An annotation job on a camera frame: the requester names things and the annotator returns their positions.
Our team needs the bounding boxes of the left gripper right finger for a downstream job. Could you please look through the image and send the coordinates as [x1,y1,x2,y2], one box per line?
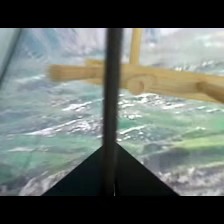
[114,142,180,197]

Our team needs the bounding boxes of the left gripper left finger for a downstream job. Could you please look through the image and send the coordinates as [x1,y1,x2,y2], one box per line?
[42,145,105,197]

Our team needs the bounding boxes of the wooden rack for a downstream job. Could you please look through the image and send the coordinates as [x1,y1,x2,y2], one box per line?
[47,28,224,105]

